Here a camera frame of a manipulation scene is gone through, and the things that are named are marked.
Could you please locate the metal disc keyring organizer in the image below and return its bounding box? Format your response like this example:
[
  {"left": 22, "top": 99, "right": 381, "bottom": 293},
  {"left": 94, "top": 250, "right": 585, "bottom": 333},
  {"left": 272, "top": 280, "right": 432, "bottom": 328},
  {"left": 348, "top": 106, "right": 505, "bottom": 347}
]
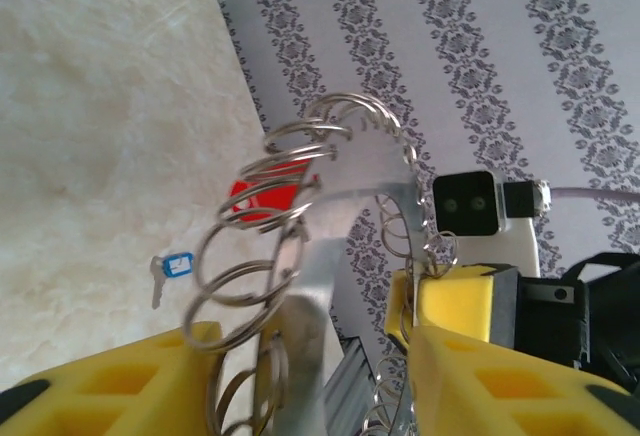
[{"left": 182, "top": 90, "right": 459, "bottom": 436}]

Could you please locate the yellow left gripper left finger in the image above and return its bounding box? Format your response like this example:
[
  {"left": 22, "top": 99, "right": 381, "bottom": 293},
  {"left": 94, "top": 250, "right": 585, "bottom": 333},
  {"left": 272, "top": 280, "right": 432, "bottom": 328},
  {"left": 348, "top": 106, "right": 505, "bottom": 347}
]
[{"left": 0, "top": 320, "right": 224, "bottom": 436}]

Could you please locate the blue tag key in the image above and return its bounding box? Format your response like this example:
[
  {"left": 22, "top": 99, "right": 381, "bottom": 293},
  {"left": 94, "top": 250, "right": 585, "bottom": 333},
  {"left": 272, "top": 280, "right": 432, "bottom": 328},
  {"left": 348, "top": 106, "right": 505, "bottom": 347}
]
[{"left": 149, "top": 251, "right": 196, "bottom": 310}]

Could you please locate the red tag key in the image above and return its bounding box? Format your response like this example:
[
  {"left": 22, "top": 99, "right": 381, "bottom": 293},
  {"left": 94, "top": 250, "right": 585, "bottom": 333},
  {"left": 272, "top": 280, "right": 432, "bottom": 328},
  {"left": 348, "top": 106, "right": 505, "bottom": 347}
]
[{"left": 228, "top": 159, "right": 314, "bottom": 227}]

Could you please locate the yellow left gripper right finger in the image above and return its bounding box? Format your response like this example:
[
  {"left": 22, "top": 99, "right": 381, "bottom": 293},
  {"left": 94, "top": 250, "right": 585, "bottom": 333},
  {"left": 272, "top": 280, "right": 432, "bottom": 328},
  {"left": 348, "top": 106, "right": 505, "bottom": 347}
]
[{"left": 407, "top": 324, "right": 640, "bottom": 436}]

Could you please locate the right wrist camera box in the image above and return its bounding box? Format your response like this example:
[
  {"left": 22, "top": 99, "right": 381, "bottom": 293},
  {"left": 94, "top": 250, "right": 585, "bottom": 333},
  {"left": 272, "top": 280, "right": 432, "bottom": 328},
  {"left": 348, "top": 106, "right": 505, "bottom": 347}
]
[{"left": 431, "top": 169, "right": 553, "bottom": 277}]

